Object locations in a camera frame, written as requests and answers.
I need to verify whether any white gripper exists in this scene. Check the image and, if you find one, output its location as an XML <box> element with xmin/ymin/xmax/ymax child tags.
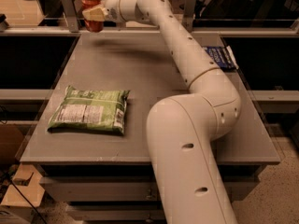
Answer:
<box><xmin>82</xmin><ymin>0</ymin><xmax>125</xmax><ymax>23</ymax></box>

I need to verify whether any red coke can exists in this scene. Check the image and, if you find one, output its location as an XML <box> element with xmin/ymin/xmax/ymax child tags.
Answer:
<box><xmin>81</xmin><ymin>0</ymin><xmax>104</xmax><ymax>33</ymax></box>

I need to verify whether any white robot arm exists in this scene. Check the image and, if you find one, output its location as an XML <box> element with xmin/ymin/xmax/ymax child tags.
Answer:
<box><xmin>83</xmin><ymin>0</ymin><xmax>241</xmax><ymax>224</ymax></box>

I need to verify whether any green jalapeno chip bag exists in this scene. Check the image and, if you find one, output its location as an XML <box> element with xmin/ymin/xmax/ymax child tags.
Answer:
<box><xmin>48</xmin><ymin>86</ymin><xmax>130</xmax><ymax>135</ymax></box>

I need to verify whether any blue kettle chip bag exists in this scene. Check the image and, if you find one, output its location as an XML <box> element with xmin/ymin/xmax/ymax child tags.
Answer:
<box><xmin>204</xmin><ymin>46</ymin><xmax>237</xmax><ymax>71</ymax></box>

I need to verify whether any grey upper drawer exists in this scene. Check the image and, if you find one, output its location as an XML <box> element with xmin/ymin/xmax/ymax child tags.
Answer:
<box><xmin>39</xmin><ymin>175</ymin><xmax>260</xmax><ymax>203</ymax></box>

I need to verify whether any grey drawer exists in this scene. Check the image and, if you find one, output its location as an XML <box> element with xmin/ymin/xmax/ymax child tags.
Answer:
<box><xmin>65</xmin><ymin>202</ymin><xmax>165</xmax><ymax>221</ymax></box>
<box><xmin>39</xmin><ymin>175</ymin><xmax>260</xmax><ymax>203</ymax></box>

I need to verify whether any cardboard box on floor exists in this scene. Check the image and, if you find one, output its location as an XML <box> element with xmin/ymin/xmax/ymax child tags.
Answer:
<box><xmin>1</xmin><ymin>164</ymin><xmax>45</xmax><ymax>207</ymax></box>

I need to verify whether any grey lower drawer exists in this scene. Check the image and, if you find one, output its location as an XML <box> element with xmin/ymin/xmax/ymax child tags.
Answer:
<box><xmin>65</xmin><ymin>202</ymin><xmax>165</xmax><ymax>221</ymax></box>

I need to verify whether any left metal bracket post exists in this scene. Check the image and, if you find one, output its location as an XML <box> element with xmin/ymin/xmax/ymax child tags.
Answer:
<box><xmin>61</xmin><ymin>0</ymin><xmax>80</xmax><ymax>33</ymax></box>

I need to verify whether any metal bracket post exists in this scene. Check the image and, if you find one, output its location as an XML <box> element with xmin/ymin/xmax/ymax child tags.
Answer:
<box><xmin>61</xmin><ymin>0</ymin><xmax>80</xmax><ymax>33</ymax></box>
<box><xmin>182</xmin><ymin>0</ymin><xmax>196</xmax><ymax>32</ymax></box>

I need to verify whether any right metal bracket post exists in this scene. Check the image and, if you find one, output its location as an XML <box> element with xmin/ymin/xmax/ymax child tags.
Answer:
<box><xmin>182</xmin><ymin>0</ymin><xmax>196</xmax><ymax>32</ymax></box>

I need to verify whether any black cable on floor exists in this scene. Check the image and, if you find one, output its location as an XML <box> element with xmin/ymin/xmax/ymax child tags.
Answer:
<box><xmin>0</xmin><ymin>170</ymin><xmax>49</xmax><ymax>224</ymax></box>

